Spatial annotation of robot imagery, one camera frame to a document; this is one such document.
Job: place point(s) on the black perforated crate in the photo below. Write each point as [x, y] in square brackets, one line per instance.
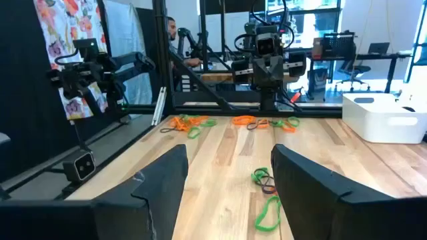
[338, 45]

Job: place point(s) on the floral patterned cloth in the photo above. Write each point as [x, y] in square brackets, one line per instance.
[66, 20]

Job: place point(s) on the black partition panel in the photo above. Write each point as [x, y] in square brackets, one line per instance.
[20, 83]

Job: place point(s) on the black aluminium rig frame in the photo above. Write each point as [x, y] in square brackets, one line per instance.
[163, 66]

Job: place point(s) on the black robot arm with camera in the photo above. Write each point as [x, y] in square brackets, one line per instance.
[100, 71]

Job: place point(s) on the light wooden bench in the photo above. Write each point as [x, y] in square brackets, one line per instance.
[217, 77]

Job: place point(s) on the silver aluminium rail piece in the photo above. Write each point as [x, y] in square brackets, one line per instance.
[159, 106]

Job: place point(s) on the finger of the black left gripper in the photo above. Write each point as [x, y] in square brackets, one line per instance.
[261, 73]
[276, 71]

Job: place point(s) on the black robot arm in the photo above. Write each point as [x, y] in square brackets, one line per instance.
[187, 36]

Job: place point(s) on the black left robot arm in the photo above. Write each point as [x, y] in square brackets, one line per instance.
[268, 98]

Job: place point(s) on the orange rubber band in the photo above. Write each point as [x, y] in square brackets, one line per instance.
[238, 120]
[288, 129]
[178, 123]
[197, 120]

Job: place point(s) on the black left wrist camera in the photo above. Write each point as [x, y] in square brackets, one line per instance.
[267, 45]

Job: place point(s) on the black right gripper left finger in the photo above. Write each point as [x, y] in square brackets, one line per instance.
[100, 220]

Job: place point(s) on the black office chair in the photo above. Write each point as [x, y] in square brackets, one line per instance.
[353, 70]

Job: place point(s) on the small black depth camera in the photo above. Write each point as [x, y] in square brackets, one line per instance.
[79, 165]

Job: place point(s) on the dark laptop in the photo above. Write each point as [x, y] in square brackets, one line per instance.
[378, 48]

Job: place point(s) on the dark purple rubber band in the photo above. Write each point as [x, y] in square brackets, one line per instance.
[267, 191]
[253, 126]
[166, 130]

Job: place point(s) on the green rubber band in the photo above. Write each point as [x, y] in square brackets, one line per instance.
[184, 116]
[276, 123]
[268, 229]
[256, 178]
[193, 133]
[209, 123]

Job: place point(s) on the person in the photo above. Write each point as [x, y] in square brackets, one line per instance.
[172, 30]

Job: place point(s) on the white plastic basket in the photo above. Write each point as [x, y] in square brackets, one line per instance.
[377, 123]

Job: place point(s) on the white hanging cloth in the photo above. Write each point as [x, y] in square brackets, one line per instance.
[123, 26]

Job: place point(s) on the brown cardboard box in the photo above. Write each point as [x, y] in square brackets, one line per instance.
[317, 48]

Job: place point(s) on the black office desk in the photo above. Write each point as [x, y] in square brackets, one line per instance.
[367, 57]

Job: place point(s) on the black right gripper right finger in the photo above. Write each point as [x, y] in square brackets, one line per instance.
[333, 213]

